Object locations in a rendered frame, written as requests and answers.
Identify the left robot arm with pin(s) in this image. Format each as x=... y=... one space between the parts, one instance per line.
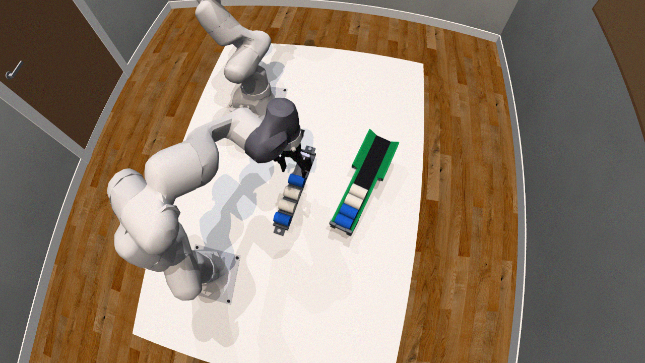
x=243 y=66

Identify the grey cylinder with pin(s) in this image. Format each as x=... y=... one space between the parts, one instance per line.
x=358 y=191
x=291 y=193
x=287 y=205

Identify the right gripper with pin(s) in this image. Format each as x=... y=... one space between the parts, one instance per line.
x=303 y=162

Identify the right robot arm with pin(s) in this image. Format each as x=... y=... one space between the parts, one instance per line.
x=150 y=236

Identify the blue cylinder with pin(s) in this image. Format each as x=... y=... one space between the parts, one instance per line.
x=348 y=211
x=282 y=218
x=296 y=180
x=343 y=221

